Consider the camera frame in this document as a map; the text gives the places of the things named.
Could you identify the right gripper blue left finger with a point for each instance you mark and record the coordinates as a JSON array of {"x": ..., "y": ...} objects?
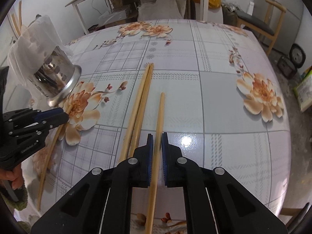
[{"x": 150, "y": 157}]

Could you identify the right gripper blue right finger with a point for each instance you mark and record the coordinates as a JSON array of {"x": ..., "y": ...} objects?
[{"x": 165, "y": 150}]

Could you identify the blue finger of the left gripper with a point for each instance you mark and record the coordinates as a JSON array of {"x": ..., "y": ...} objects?
[
  {"x": 54, "y": 122},
  {"x": 48, "y": 114}
]

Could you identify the lone wooden chopstick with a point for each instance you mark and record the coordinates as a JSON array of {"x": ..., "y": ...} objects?
[{"x": 20, "y": 14}]

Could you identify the person's left hand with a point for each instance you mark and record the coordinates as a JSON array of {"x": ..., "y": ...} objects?
[{"x": 15, "y": 176}]

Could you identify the metal utensil holder with bag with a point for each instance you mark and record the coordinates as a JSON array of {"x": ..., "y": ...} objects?
[{"x": 40, "y": 62}]

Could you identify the floral plastic tablecloth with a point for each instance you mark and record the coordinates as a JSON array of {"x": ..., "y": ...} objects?
[{"x": 223, "y": 107}]

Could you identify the grey white sack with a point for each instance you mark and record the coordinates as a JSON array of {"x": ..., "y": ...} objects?
[{"x": 161, "y": 9}]

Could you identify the black rice cooker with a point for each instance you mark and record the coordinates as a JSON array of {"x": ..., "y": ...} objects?
[{"x": 289, "y": 65}]

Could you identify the cardboard box under desk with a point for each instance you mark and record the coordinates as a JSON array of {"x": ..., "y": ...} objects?
[{"x": 119, "y": 0}]

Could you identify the yellow white rice bag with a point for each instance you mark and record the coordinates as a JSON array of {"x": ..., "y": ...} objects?
[{"x": 303, "y": 91}]

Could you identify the wooden chair black seat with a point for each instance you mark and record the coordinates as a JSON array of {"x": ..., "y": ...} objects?
[{"x": 260, "y": 26}]

